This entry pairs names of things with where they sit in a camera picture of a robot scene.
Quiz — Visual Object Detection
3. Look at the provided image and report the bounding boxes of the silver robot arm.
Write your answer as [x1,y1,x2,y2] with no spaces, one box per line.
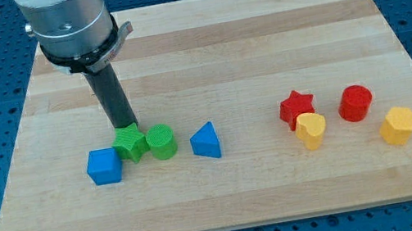
[14,0,133,75]

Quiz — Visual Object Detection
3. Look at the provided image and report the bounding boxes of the blue triangle block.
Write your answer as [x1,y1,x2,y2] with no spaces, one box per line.
[190,121,222,158]

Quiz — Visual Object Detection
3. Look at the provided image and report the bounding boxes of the green cylinder block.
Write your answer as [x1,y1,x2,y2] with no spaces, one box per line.
[146,124,178,161]

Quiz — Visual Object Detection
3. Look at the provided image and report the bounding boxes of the green star block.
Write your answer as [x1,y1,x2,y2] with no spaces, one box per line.
[112,123,150,163]

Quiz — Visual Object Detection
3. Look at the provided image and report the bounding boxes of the wooden board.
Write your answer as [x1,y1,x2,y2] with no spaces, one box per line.
[0,0,412,231]

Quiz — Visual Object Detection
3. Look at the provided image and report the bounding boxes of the red star block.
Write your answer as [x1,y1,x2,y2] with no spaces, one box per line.
[279,90,315,131]

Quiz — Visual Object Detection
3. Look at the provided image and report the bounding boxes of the yellow heart block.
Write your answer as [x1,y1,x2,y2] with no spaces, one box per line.
[295,112,327,151]

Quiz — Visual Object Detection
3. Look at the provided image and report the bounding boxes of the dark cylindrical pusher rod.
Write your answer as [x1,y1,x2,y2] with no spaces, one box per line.
[84,65,138,129]

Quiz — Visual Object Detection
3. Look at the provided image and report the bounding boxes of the blue cube block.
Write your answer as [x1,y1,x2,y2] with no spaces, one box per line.
[86,147,123,186]

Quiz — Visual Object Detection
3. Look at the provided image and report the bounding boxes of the red cylinder block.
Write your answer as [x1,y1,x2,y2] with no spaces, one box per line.
[338,85,373,122]

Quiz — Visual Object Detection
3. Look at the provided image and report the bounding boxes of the yellow hexagon block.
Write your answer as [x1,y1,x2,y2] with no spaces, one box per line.
[379,106,412,146]

